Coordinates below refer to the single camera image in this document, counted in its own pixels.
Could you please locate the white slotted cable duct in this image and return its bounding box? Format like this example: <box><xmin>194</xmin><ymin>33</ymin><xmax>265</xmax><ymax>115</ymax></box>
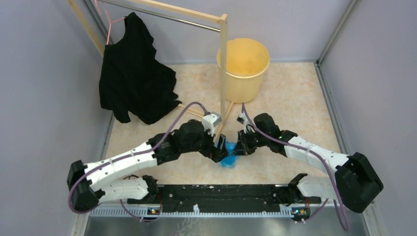
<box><xmin>89</xmin><ymin>204</ymin><xmax>294</xmax><ymax>218</ymax></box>

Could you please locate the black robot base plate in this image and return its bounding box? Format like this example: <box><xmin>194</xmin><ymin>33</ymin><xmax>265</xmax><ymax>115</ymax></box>
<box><xmin>127</xmin><ymin>184</ymin><xmax>322</xmax><ymax>213</ymax></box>

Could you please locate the pink clothes hanger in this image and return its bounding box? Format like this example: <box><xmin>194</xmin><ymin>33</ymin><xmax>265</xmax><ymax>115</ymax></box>
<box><xmin>94</xmin><ymin>0</ymin><xmax>126</xmax><ymax>46</ymax></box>

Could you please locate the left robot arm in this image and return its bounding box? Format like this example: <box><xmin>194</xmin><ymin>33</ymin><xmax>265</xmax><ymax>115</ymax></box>
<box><xmin>66</xmin><ymin>119</ymin><xmax>229</xmax><ymax>214</ymax></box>

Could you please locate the black hanging shirt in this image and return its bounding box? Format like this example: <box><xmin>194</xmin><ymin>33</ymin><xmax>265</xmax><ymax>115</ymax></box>
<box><xmin>99</xmin><ymin>12</ymin><xmax>181</xmax><ymax>124</ymax></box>

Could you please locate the yellow plastic trash bin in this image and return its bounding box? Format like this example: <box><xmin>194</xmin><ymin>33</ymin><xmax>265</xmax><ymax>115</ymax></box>
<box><xmin>220</xmin><ymin>38</ymin><xmax>270</xmax><ymax>104</ymax></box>

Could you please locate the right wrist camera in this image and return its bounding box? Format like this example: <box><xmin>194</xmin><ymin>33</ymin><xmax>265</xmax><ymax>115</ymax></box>
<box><xmin>237</xmin><ymin>112</ymin><xmax>248</xmax><ymax>125</ymax></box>

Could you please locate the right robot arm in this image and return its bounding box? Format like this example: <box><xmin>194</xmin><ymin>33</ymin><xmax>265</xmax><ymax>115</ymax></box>
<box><xmin>233</xmin><ymin>112</ymin><xmax>384</xmax><ymax>213</ymax></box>

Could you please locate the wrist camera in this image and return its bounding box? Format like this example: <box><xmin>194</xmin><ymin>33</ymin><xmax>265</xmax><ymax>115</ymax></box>
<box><xmin>237</xmin><ymin>112</ymin><xmax>248</xmax><ymax>125</ymax></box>
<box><xmin>202</xmin><ymin>112</ymin><xmax>222</xmax><ymax>137</ymax></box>

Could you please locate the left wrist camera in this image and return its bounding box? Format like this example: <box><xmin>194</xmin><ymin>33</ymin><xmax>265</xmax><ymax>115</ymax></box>
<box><xmin>202</xmin><ymin>112</ymin><xmax>222</xmax><ymax>137</ymax></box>

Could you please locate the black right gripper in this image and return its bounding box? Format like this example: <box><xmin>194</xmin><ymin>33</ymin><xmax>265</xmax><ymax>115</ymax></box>
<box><xmin>232</xmin><ymin>128</ymin><xmax>269</xmax><ymax>156</ymax></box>

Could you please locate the blue plastic trash bag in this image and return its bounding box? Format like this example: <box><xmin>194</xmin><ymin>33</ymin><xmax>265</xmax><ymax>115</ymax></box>
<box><xmin>219</xmin><ymin>141</ymin><xmax>238</xmax><ymax>169</ymax></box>

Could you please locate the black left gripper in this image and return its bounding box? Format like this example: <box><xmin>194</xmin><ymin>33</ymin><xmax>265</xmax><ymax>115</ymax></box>
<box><xmin>181</xmin><ymin>126</ymin><xmax>229</xmax><ymax>162</ymax></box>

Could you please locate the wooden clothes rack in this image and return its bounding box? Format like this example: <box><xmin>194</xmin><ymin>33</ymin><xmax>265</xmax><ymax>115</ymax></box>
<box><xmin>66</xmin><ymin>0</ymin><xmax>233</xmax><ymax>142</ymax></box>

